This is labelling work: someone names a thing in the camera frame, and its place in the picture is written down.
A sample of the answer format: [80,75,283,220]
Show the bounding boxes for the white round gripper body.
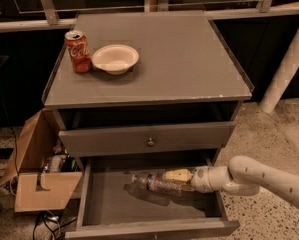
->
[190,166,213,193]

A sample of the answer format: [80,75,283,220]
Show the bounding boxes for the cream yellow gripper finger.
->
[162,169,192,182]

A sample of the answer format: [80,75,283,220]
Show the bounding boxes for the clear plastic water bottle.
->
[132,172,193,196]

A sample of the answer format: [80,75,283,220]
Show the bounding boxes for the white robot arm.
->
[163,156,299,209]

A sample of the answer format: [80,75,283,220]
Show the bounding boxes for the round metal drawer knob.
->
[147,137,155,147]

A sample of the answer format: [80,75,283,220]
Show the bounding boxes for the grey open middle drawer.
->
[65,151,240,240]

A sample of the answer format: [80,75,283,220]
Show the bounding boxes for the grey top drawer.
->
[59,121,235,157]

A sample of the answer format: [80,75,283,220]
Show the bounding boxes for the white paper bowl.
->
[92,44,139,75]

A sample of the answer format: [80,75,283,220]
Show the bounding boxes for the open cardboard box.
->
[0,110,82,212]

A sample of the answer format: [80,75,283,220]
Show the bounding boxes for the white diagonal support pole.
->
[259,27,299,114]

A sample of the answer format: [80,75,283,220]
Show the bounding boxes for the red cola can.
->
[64,30,92,73]

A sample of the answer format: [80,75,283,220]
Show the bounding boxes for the black floor cables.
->
[31,211,77,240]

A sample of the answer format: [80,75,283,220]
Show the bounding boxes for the metal window railing frame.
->
[0,0,299,34]

